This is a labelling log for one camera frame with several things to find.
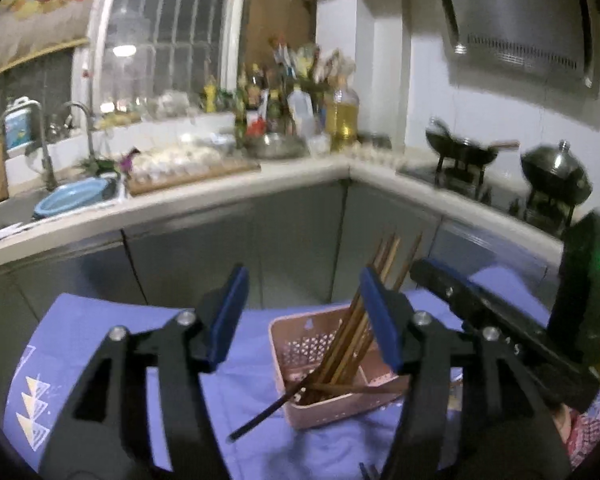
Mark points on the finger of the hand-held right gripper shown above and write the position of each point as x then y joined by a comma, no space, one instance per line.
470,300

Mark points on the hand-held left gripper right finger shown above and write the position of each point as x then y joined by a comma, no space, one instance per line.
380,310

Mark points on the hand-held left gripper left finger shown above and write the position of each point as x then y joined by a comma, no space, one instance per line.
230,310

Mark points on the bundle of brown wooden chopsticks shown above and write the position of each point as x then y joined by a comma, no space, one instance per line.
349,332

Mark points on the dark blue chopstick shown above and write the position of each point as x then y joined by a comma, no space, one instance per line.
265,417

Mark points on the pink plastic utensil basket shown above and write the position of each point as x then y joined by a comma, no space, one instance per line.
330,412

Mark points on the grey kitchen cabinets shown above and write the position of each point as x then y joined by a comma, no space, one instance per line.
205,250

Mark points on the gas stove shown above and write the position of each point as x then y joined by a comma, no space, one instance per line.
505,200

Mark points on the black pot with lid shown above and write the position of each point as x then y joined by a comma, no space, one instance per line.
555,175

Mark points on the flat wooden cutting board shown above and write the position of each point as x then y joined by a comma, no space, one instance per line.
195,177

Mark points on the red patterned cloth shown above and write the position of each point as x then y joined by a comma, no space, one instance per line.
585,435

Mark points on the blue printed tablecloth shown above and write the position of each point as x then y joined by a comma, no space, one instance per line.
280,450

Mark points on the row of eggs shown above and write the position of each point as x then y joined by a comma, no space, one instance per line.
375,155

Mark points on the pile of white dumplings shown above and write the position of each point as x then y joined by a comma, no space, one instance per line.
180,157

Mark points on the metal bowl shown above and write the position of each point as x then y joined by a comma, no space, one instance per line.
275,146

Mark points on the blue plastic basin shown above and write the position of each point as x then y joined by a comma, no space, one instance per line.
75,197

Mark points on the leafy vegetables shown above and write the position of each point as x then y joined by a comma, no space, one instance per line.
105,164

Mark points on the yellow cooking oil bottle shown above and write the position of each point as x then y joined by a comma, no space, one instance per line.
342,120

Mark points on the white plastic jug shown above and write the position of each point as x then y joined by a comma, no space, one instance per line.
301,112

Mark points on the cluster of condiment bottles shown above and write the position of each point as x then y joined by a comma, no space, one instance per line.
275,90

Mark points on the curved steel faucet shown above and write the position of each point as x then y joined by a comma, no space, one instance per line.
87,125

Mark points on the angular steel faucet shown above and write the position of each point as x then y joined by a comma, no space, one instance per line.
45,160

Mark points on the steel sink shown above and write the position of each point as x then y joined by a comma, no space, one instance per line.
10,215

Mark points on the blue detergent bottle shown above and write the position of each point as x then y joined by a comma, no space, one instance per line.
17,125

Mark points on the brown wooden board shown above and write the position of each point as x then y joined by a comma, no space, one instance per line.
275,30

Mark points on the steel range hood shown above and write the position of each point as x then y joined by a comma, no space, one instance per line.
520,10

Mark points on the barred window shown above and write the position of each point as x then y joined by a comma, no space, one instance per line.
170,25

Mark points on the fruit printed window blind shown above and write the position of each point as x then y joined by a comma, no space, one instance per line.
30,10

